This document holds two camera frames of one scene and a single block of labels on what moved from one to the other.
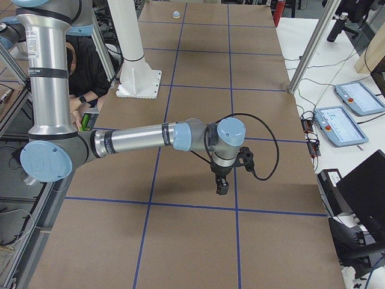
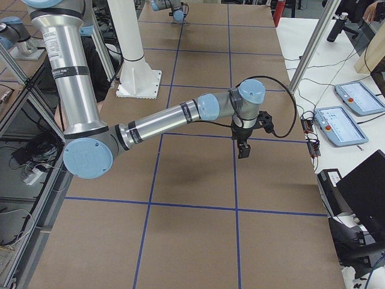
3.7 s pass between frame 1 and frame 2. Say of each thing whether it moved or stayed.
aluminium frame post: stayed
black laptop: stayed
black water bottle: stayed
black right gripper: moved
